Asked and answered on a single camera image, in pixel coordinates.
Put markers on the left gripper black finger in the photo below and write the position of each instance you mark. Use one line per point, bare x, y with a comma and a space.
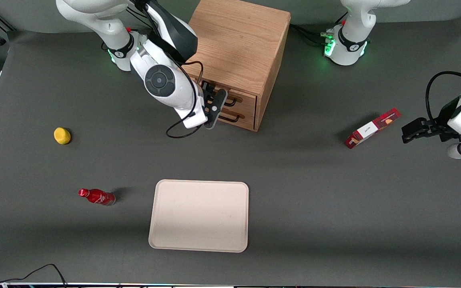
414, 136
416, 124

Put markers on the red soda bottle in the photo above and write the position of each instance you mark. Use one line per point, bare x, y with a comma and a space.
97, 196

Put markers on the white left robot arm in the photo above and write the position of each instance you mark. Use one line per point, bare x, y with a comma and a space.
350, 24

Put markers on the white plastic tray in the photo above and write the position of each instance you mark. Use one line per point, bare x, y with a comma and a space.
198, 216

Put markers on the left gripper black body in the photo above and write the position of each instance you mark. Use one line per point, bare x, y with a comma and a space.
443, 121

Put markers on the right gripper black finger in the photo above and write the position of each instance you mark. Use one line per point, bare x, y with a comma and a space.
208, 88
214, 108

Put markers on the yellow toy lemon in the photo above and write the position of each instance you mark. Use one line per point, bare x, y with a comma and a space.
62, 136

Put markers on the wooden drawer cabinet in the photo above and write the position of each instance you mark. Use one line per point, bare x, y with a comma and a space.
238, 40

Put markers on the red cracker box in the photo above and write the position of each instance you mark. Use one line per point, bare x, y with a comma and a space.
372, 128

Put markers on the wooden drawer with slide rail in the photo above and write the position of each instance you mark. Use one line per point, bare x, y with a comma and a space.
248, 106

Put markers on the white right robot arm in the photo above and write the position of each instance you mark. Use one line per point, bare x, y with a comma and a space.
106, 16

